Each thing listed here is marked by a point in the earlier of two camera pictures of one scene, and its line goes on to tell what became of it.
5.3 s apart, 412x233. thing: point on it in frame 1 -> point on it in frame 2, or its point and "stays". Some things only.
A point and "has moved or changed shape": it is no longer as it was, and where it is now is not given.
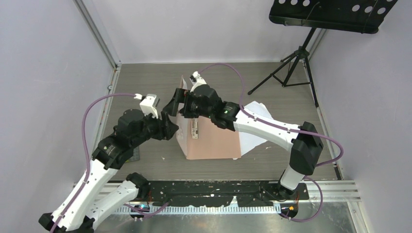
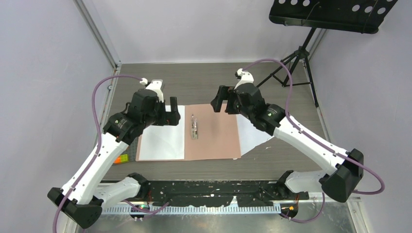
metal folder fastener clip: (194, 128) stays
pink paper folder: (200, 138) has moved or changed shape
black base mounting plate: (195, 193) stays
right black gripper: (172, 108) -> (223, 94)
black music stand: (362, 16) stays
